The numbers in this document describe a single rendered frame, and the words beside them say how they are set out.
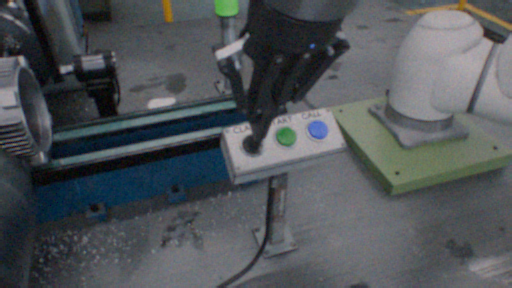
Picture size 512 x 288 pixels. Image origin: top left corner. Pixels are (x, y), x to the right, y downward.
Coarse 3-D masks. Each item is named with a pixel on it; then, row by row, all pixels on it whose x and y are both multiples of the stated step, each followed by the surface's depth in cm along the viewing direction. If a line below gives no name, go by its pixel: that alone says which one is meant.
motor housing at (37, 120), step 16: (0, 64) 62; (16, 64) 64; (0, 80) 59; (16, 80) 61; (32, 80) 72; (32, 96) 74; (0, 112) 60; (16, 112) 60; (32, 112) 74; (0, 128) 59; (16, 128) 59; (32, 128) 74; (48, 128) 75; (0, 144) 60; (16, 144) 61; (32, 144) 63; (48, 144) 72
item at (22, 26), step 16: (0, 0) 74; (16, 0) 77; (48, 0) 92; (0, 16) 75; (16, 16) 77; (48, 16) 86; (0, 32) 77; (16, 32) 78; (32, 32) 79; (0, 48) 77; (16, 48) 78; (32, 48) 81; (32, 64) 83; (48, 80) 87
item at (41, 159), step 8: (24, 64) 67; (0, 96) 58; (8, 96) 58; (16, 96) 59; (0, 104) 58; (8, 104) 58; (16, 104) 59; (40, 152) 66; (32, 160) 66; (40, 160) 66
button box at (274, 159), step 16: (320, 112) 57; (240, 128) 53; (272, 128) 54; (304, 128) 55; (336, 128) 56; (224, 144) 54; (240, 144) 52; (272, 144) 53; (304, 144) 54; (320, 144) 54; (336, 144) 55; (240, 160) 51; (256, 160) 52; (272, 160) 52; (288, 160) 53; (304, 160) 54; (320, 160) 57; (240, 176) 52; (256, 176) 54
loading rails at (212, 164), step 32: (224, 96) 87; (64, 128) 79; (96, 128) 80; (128, 128) 80; (160, 128) 83; (192, 128) 86; (224, 128) 80; (64, 160) 72; (96, 160) 71; (128, 160) 73; (160, 160) 75; (192, 160) 78; (224, 160) 81; (64, 192) 72; (96, 192) 75; (128, 192) 78; (160, 192) 80
